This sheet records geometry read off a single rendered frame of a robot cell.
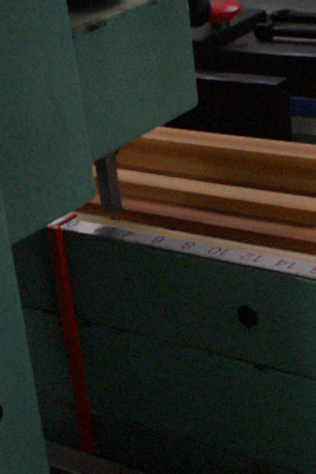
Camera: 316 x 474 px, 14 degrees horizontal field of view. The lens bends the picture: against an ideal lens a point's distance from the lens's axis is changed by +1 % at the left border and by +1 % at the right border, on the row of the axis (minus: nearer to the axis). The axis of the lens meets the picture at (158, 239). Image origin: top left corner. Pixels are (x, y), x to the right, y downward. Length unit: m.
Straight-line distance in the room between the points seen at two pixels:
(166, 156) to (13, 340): 0.28
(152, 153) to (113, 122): 0.12
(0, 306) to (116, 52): 0.20
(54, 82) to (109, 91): 0.09
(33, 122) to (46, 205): 0.04
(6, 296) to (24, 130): 0.09
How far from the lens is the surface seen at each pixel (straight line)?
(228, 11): 0.85
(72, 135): 0.59
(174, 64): 0.71
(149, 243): 0.67
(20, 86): 0.57
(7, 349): 0.52
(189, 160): 0.77
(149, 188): 0.75
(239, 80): 0.79
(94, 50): 0.66
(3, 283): 0.51
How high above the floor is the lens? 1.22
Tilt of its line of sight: 23 degrees down
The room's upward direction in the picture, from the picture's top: 7 degrees counter-clockwise
